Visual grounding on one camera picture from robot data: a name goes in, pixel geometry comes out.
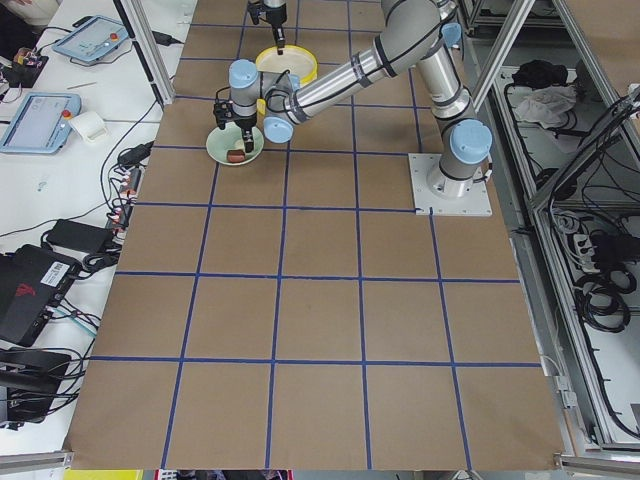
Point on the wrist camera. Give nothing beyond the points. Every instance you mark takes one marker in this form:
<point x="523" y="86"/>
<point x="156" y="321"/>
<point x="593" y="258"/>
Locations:
<point x="223" y="112"/>
<point x="255" y="10"/>

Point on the white paper roll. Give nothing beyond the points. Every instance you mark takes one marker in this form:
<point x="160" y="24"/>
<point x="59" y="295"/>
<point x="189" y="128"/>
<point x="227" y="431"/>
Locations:
<point x="89" y="126"/>

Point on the teach pendant near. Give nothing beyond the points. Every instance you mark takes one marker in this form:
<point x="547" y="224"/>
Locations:
<point x="41" y="123"/>

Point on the black power adapter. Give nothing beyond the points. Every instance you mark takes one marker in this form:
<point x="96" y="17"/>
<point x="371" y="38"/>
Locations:
<point x="77" y="236"/>

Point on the teach pendant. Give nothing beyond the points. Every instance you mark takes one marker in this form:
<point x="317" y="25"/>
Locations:
<point x="92" y="40"/>
<point x="41" y="123"/>

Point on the light green plate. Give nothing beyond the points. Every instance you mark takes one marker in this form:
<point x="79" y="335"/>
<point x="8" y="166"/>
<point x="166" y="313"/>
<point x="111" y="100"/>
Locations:
<point x="220" y="141"/>

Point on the black computer box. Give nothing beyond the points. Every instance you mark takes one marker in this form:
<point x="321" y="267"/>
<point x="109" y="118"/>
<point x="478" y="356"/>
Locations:
<point x="33" y="281"/>

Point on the brown bun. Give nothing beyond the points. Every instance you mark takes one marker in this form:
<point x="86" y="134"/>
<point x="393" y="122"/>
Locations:
<point x="236" y="156"/>

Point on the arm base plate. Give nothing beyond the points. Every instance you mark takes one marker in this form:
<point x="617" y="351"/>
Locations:
<point x="436" y="194"/>

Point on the teach pendant far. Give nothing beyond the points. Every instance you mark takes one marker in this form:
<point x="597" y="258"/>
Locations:
<point x="92" y="40"/>

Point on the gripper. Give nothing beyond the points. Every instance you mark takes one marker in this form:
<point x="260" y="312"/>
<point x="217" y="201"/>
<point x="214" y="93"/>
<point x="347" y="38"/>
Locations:
<point x="244" y="121"/>
<point x="274" y="13"/>

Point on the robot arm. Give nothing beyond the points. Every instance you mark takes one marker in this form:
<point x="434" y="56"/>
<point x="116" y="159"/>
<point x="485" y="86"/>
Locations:
<point x="274" y="4"/>
<point x="414" y="35"/>

